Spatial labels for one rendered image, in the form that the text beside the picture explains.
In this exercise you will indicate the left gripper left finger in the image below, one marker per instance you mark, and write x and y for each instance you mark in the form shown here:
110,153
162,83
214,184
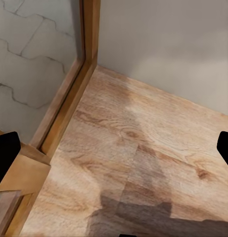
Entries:
9,149

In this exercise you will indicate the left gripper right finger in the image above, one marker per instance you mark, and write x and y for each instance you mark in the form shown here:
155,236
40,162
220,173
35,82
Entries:
222,145

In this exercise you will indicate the door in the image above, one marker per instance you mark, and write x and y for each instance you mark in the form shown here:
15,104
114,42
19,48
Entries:
48,53

